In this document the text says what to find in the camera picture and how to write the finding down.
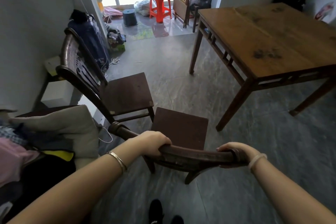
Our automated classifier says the silver bangle bracelet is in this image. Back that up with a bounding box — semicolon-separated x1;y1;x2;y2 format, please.
106;151;128;174

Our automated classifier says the dark round plastic stool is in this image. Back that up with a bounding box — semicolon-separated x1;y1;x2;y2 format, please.
122;9;138;27

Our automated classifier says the person's left forearm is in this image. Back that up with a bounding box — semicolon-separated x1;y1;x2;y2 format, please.
6;141;143;224

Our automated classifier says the small pile of clothes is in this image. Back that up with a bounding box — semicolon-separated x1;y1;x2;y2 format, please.
106;29;127;53

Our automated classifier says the beige cushion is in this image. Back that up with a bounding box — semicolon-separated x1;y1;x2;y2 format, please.
9;105;100;169

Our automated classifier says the red plastic stool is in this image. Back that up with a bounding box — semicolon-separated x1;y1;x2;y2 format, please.
149;0;172;23

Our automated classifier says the white cable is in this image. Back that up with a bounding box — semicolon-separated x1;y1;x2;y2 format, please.
98;118;113;143

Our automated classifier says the dark wooden chair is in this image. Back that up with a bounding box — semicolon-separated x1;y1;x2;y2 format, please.
56;27;155;127
108;107;248;185

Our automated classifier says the folded wooden table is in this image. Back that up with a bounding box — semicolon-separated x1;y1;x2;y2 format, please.
172;0;190;28

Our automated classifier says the pale jade bangle bracelet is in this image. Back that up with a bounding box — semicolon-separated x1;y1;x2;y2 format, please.
248;153;268;172

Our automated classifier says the clear plastic bag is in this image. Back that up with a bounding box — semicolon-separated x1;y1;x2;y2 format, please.
134;0;156;17

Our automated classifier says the person's left hand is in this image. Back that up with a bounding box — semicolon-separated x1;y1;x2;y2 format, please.
125;131;173;157

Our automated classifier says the red and white bag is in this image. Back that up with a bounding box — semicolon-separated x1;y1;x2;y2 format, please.
314;2;334;21

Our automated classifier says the white box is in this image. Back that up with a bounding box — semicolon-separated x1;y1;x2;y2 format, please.
41;79;83;108

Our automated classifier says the brown wooden table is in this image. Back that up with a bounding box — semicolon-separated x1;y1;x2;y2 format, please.
189;2;336;132

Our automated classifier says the person's right forearm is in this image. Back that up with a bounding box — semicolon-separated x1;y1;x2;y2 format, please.
249;154;336;224

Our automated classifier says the pink cloth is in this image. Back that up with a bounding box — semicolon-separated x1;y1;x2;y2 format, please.
103;6;123;17

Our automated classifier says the dark blue jacket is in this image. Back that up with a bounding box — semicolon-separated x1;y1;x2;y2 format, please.
68;9;110;71

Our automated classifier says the person's right hand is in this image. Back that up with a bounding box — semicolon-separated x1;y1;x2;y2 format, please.
216;142;263;169

